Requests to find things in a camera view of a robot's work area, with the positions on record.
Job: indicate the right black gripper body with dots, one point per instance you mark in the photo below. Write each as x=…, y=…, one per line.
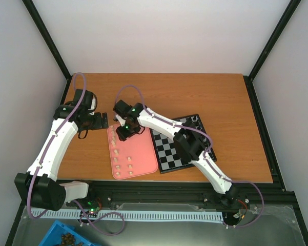
x=128, y=132

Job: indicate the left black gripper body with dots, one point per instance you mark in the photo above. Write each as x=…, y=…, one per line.
x=92, y=123

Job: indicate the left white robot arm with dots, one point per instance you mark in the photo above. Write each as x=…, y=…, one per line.
x=38, y=187

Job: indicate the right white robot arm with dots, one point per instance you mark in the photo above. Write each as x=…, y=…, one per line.
x=188, y=143

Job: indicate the left controller board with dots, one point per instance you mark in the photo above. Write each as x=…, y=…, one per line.
x=95, y=206

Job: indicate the controller board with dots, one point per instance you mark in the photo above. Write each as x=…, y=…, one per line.
x=95, y=206
x=240, y=215

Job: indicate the right controller board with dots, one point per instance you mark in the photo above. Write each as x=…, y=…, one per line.
x=240, y=215

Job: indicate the pink plastic tray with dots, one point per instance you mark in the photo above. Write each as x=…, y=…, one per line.
x=141, y=150

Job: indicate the black white chessboard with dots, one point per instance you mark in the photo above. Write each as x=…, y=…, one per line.
x=168, y=160

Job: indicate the blue plastic bin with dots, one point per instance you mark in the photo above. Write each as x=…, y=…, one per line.
x=63, y=234

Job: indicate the light blue cable duct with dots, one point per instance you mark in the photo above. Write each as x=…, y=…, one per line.
x=145, y=216

